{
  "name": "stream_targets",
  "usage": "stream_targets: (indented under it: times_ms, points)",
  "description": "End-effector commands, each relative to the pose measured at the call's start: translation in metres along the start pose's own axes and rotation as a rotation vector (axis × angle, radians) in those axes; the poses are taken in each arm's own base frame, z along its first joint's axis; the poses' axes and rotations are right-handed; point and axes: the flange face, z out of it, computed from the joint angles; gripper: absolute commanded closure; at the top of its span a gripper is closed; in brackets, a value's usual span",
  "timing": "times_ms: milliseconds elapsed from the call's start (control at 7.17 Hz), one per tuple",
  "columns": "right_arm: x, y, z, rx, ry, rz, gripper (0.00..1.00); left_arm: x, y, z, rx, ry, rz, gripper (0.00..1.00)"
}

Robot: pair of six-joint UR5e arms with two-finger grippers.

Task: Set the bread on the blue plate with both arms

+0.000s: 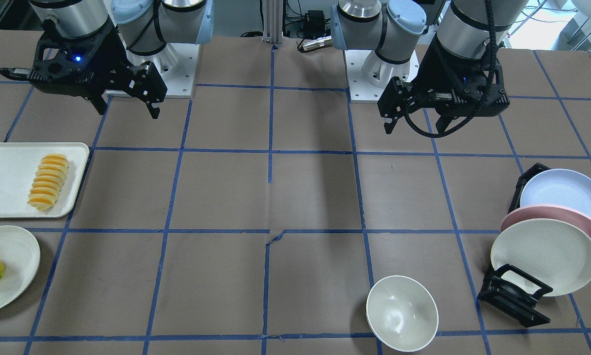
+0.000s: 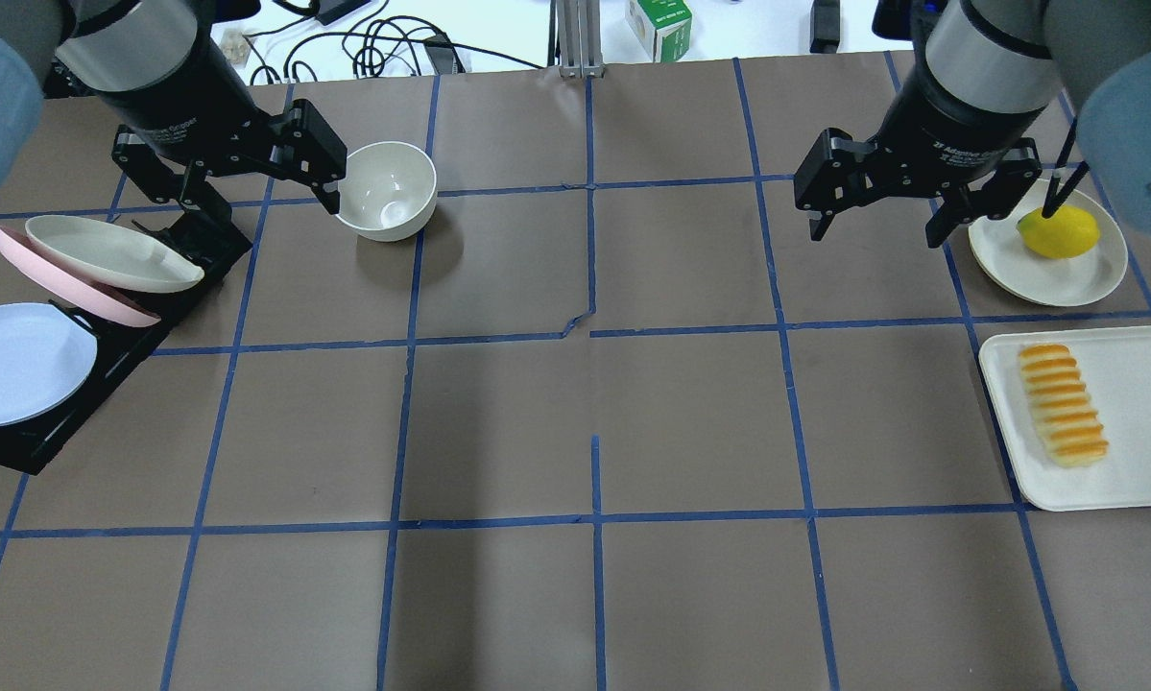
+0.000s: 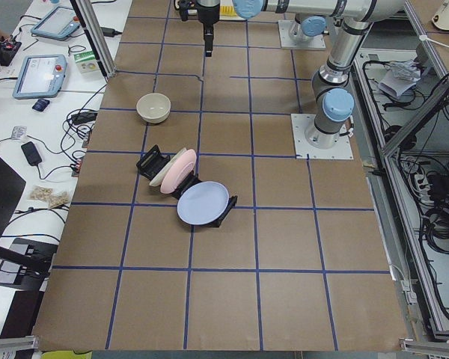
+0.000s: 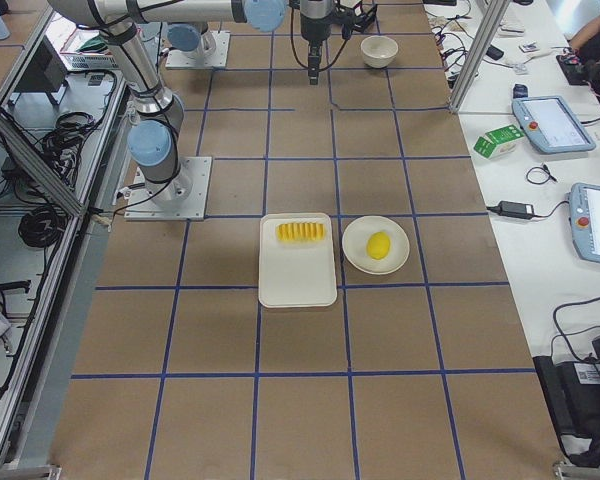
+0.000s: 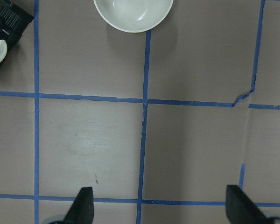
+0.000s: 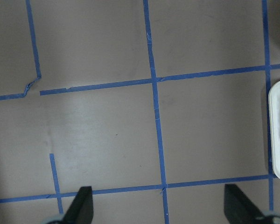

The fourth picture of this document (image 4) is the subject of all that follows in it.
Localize upper teach pendant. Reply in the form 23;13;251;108
511;96;596;154

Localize yellow sliced bread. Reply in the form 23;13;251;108
276;222;326;243

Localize coiled black cables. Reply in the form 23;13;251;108
18;204;67;249

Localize teach pendant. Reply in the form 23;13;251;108
568;183;600;263
511;96;596;154

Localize aluminium frame post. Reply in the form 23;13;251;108
449;0;509;113

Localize black power adapter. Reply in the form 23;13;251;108
498;201;535;220

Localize small black cable loop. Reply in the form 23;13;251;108
525;164;557;184

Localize cream rectangular tray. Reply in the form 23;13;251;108
258;213;337;308

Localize cream bowl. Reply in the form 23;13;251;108
360;36;399;69

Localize yellow lemon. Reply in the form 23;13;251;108
366;231;391;260

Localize black dish rack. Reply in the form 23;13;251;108
335;1;378;35

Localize green white carton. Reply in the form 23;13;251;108
473;124;524;159

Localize lower teach pendant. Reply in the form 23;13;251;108
568;183;600;263

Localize cream round plate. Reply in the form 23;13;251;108
342;216;410;275

